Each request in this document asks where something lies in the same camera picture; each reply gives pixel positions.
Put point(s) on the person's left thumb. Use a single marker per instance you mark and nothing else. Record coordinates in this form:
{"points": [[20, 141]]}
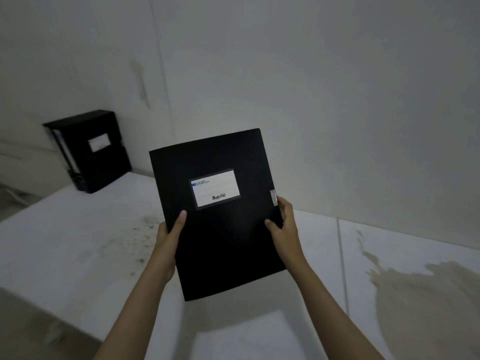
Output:
{"points": [[178, 224]]}

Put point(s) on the black file box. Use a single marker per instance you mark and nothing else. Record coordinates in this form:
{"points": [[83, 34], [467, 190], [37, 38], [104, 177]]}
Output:
{"points": [[221, 221], [92, 153]]}

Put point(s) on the person's right hand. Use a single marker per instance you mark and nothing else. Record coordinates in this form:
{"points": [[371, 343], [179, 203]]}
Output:
{"points": [[287, 239]]}

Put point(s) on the person's left forearm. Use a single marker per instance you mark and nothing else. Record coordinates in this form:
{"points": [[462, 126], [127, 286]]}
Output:
{"points": [[131, 314]]}

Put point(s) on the person's right thumb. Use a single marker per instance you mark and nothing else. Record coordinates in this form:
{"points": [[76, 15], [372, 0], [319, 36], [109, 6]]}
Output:
{"points": [[273, 226]]}

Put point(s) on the person's right forearm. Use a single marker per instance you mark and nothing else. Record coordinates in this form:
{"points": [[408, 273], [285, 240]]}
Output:
{"points": [[333, 314]]}

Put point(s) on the person's left hand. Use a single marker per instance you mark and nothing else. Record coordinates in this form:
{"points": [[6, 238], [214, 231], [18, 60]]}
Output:
{"points": [[165, 251]]}

